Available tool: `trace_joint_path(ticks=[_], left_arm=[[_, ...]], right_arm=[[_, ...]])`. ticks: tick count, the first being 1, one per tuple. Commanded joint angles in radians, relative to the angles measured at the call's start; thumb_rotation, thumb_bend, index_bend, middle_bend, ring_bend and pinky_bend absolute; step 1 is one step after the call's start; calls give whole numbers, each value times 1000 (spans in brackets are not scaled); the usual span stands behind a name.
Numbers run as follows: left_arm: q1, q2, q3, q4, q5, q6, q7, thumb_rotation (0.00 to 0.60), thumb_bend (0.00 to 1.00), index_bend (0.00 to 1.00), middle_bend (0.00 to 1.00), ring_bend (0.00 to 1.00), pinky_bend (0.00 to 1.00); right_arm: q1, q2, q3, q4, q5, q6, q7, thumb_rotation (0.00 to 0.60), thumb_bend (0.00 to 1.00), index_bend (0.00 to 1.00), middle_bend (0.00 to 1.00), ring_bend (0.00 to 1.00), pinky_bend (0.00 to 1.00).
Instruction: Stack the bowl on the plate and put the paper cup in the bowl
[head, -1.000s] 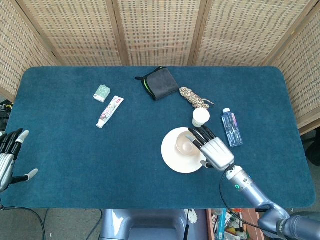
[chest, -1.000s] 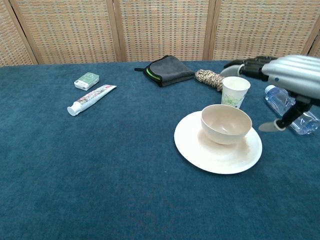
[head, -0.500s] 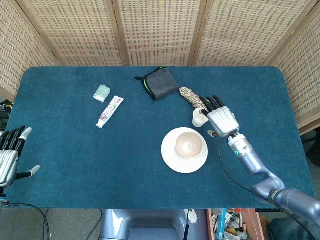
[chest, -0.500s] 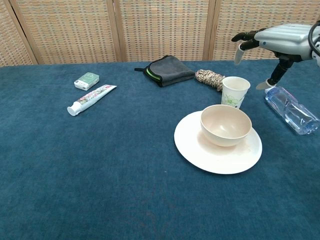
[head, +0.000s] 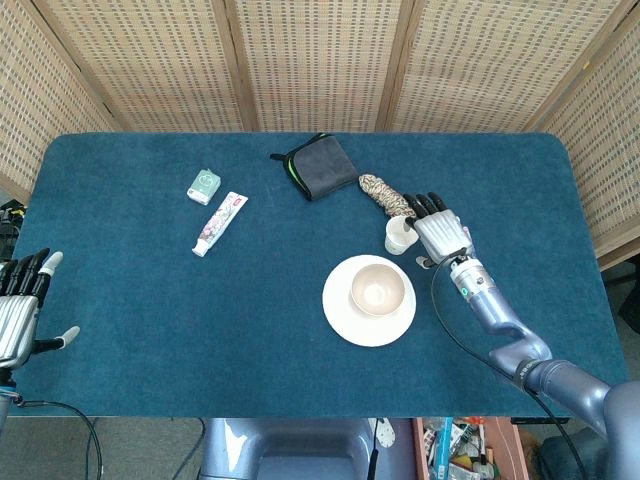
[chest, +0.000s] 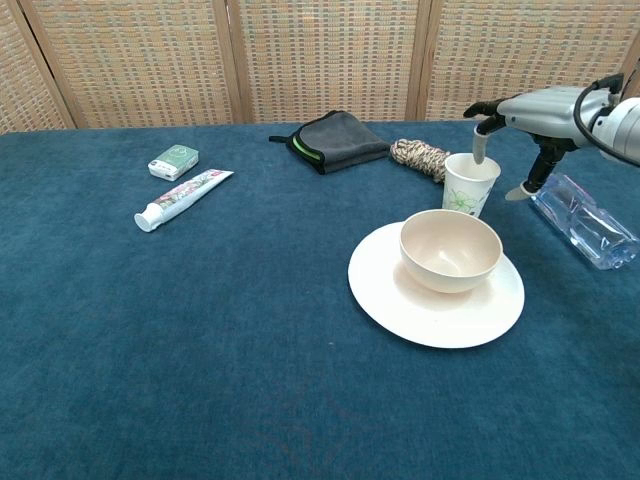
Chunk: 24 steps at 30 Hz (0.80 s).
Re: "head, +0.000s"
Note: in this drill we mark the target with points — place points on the black equipment with yellow parts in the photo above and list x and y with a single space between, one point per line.
10 217

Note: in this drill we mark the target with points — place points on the white round plate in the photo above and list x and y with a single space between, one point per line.
340 320

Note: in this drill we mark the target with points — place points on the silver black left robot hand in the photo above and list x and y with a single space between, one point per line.
17 320

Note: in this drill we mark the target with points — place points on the white perforated plate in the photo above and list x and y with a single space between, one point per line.
385 436

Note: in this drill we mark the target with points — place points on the beige bowl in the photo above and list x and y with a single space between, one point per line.
376 290

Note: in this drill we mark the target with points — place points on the paper cup with green flower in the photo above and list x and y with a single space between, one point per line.
397 239

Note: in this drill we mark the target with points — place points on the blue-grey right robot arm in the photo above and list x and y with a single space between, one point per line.
500 315

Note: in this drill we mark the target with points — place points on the pink box of clutter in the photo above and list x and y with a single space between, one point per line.
460 450

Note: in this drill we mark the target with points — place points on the floral toothpaste tube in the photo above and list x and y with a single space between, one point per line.
220 224

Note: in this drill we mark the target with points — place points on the woven bamboo folding screen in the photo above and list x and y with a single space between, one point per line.
320 65

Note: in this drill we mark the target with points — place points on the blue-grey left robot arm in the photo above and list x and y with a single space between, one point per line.
5 400

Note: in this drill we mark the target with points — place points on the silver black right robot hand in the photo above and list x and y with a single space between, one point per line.
442 235

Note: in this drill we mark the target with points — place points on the folded grey microfibre towel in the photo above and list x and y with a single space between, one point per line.
322 167

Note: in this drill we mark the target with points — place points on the blue-grey robot torso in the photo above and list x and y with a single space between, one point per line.
285 450

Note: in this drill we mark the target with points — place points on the blue table cloth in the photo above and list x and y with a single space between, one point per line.
200 325

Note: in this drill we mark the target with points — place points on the green tissue pack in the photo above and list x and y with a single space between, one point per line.
203 186

